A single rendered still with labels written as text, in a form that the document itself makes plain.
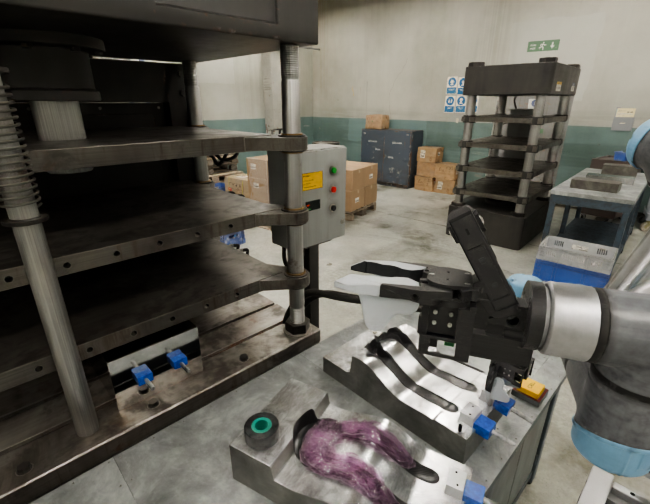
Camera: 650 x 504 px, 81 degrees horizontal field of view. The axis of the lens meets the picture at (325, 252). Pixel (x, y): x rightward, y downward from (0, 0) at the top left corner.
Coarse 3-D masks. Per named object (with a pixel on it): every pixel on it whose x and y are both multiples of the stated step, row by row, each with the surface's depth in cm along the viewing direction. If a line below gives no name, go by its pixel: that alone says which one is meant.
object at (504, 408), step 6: (480, 396) 103; (486, 402) 102; (492, 402) 101; (498, 402) 100; (504, 402) 100; (510, 402) 100; (498, 408) 101; (504, 408) 99; (510, 408) 99; (504, 414) 100; (516, 414) 99; (522, 414) 98; (528, 420) 97
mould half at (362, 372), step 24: (360, 336) 137; (408, 336) 124; (336, 360) 124; (360, 360) 112; (408, 360) 116; (432, 360) 119; (360, 384) 115; (384, 384) 108; (432, 384) 110; (480, 384) 109; (384, 408) 110; (408, 408) 103; (432, 408) 101; (432, 432) 99; (456, 432) 93; (456, 456) 95
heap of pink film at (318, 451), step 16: (320, 432) 92; (336, 432) 93; (352, 432) 92; (368, 432) 90; (384, 432) 91; (304, 448) 90; (320, 448) 88; (384, 448) 88; (400, 448) 89; (320, 464) 85; (336, 464) 84; (352, 464) 82; (368, 464) 83; (400, 464) 87; (352, 480) 79; (368, 480) 79; (368, 496) 78; (384, 496) 79
